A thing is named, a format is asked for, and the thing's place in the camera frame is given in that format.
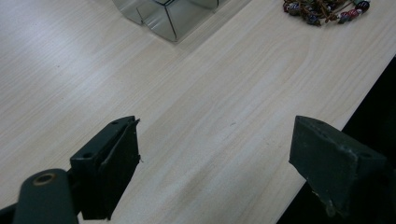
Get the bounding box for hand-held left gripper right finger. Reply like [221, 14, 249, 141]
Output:
[289, 115, 389, 218]

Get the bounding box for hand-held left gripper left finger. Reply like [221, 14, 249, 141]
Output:
[69, 115, 142, 221]

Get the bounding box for beaded bracelet with brown cord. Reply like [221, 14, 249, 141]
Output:
[282, 0, 372, 27]

